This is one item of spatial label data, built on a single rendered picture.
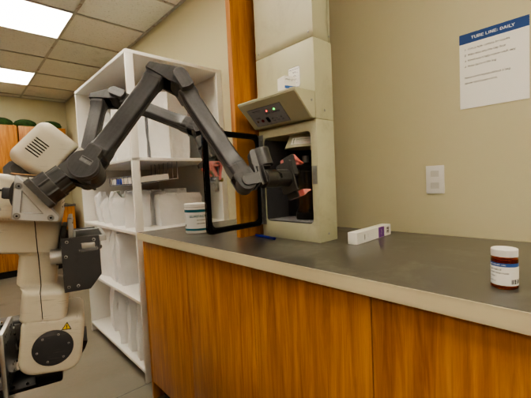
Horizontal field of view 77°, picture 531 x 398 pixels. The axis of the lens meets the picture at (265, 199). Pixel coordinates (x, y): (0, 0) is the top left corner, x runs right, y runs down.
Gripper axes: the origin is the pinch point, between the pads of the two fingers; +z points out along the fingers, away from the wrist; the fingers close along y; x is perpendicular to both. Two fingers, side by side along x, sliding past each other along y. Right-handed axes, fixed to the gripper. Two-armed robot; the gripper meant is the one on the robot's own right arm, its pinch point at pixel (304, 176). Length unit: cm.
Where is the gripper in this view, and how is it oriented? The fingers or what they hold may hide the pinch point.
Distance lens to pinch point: 116.1
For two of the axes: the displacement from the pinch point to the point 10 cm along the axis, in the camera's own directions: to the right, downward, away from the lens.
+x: -6.3, 2.7, 7.2
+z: 7.4, -0.8, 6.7
